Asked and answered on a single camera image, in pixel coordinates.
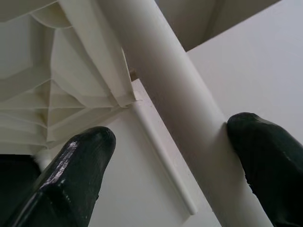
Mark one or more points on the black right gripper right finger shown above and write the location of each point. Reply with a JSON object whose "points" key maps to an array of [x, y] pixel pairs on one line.
{"points": [[272, 170]]}

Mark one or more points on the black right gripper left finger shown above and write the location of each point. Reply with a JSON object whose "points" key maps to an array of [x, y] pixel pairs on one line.
{"points": [[71, 177]]}

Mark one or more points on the white plastic children table top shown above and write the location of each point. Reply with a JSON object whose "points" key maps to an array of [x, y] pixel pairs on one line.
{"points": [[71, 71]]}

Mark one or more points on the white plastic table leg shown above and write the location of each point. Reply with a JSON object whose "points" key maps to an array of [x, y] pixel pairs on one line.
{"points": [[177, 82]]}

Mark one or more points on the black tablecloth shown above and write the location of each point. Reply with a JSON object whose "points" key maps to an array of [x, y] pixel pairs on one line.
{"points": [[14, 170]]}

